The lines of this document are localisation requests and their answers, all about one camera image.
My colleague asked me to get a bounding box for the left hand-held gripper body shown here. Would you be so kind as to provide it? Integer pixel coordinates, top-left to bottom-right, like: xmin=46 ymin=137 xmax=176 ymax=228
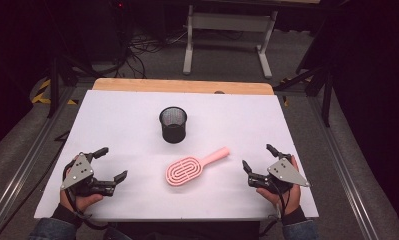
xmin=60 ymin=151 xmax=119 ymax=198

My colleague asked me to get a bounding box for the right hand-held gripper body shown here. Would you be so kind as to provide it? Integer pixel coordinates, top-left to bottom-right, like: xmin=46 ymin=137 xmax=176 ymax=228
xmin=247 ymin=152 xmax=311 ymax=195

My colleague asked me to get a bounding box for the pink hairbrush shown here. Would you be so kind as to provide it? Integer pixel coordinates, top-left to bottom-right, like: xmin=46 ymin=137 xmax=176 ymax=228
xmin=165 ymin=146 xmax=231 ymax=187

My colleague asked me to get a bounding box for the black mesh pen cup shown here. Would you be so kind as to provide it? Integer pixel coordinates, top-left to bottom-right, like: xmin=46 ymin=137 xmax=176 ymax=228
xmin=158 ymin=106 xmax=188 ymax=145

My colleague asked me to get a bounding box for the person's right hand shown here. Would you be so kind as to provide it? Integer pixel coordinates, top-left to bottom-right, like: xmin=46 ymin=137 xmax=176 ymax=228
xmin=256 ymin=155 xmax=303 ymax=216

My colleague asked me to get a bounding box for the person's left hand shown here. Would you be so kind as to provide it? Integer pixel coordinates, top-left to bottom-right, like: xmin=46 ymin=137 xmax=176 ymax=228
xmin=59 ymin=190 xmax=104 ymax=214

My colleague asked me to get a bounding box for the white board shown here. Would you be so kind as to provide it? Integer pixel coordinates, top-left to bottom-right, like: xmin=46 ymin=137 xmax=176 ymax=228
xmin=34 ymin=89 xmax=320 ymax=222

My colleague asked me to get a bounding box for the black metal stand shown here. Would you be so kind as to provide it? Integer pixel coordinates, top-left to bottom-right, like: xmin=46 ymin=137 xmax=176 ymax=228
xmin=46 ymin=54 xmax=100 ymax=119
xmin=273 ymin=63 xmax=335 ymax=128

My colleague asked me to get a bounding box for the yellow and black floor tape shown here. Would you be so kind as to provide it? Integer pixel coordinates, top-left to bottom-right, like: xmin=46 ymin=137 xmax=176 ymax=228
xmin=31 ymin=78 xmax=79 ymax=106

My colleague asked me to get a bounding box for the wooden table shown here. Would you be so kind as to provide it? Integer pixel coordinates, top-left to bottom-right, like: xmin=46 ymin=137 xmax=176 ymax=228
xmin=92 ymin=77 xmax=275 ymax=96

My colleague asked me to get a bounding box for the black equipment box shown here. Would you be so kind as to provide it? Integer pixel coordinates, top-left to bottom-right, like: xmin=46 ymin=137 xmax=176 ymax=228
xmin=83 ymin=0 xmax=135 ymax=64

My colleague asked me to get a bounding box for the right hand-held gripper cable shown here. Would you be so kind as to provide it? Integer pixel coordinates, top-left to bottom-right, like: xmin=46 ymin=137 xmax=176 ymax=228
xmin=260 ymin=178 xmax=289 ymax=236

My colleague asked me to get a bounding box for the hand-held gripper cable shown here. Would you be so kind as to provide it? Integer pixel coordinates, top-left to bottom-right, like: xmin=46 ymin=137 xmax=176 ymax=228
xmin=62 ymin=159 xmax=112 ymax=232
xmin=260 ymin=178 xmax=289 ymax=236

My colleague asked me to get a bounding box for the left hand-held gripper cable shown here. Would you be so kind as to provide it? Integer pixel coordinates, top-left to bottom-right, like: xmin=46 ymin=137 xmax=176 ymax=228
xmin=62 ymin=159 xmax=112 ymax=232

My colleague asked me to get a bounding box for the grey metal floor rail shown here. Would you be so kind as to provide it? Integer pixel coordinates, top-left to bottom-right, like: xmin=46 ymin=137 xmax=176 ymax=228
xmin=306 ymin=96 xmax=381 ymax=240
xmin=0 ymin=85 xmax=79 ymax=240

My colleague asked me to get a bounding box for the bundle of black floor cables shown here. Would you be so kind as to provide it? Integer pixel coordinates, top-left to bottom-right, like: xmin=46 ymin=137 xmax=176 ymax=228
xmin=113 ymin=28 xmax=190 ymax=80

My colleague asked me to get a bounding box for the white metal table frame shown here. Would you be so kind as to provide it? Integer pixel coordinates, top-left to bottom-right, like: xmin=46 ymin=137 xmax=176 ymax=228
xmin=182 ymin=4 xmax=279 ymax=80

